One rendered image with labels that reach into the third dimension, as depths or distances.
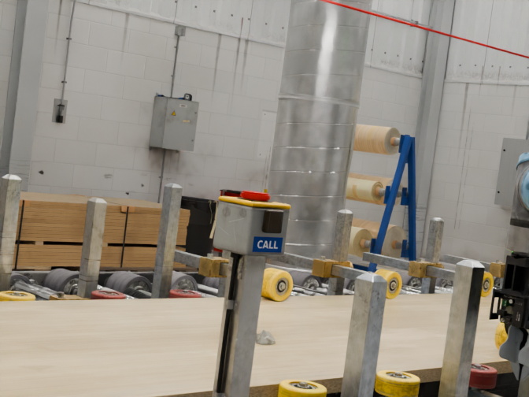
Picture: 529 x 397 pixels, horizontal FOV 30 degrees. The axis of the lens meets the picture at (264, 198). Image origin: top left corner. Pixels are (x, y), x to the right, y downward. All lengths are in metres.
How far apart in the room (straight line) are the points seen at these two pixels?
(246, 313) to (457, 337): 0.50
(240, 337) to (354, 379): 0.27
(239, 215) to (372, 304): 0.31
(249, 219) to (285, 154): 4.46
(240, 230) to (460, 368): 0.57
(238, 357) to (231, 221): 0.18
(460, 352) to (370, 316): 0.26
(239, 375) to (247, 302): 0.10
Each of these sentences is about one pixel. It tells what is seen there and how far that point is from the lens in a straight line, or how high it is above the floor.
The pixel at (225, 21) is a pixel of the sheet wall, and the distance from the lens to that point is 10.53.
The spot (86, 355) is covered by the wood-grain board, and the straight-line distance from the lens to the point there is 1.74.
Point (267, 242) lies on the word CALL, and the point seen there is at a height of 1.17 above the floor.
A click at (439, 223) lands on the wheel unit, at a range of 3.42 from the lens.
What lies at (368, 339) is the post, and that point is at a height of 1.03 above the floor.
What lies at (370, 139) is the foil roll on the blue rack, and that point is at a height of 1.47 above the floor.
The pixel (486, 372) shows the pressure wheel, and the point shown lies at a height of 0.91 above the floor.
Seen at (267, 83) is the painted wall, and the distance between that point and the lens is 10.93.
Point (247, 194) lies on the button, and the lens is 1.30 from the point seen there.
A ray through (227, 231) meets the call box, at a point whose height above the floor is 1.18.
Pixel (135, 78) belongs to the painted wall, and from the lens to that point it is 9.83.
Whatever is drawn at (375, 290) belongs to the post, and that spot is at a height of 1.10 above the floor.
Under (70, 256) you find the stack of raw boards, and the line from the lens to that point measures 8.08.
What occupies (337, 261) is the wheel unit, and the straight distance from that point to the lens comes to 3.06.
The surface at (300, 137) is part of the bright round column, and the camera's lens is 5.68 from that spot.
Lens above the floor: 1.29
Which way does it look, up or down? 3 degrees down
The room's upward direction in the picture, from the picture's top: 7 degrees clockwise
